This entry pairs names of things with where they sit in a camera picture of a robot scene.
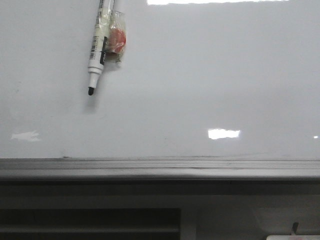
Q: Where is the grey aluminium whiteboard tray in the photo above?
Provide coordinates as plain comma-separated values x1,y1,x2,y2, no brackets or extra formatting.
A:
0,156,320,181

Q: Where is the white whiteboard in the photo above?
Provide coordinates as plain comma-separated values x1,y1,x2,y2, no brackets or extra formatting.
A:
0,0,320,159

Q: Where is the white black-tipped whiteboard marker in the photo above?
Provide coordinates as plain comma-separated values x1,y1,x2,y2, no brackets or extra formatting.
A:
88,0,116,96

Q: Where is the white box at corner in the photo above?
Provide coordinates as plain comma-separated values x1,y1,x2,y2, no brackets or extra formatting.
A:
266,235,320,240

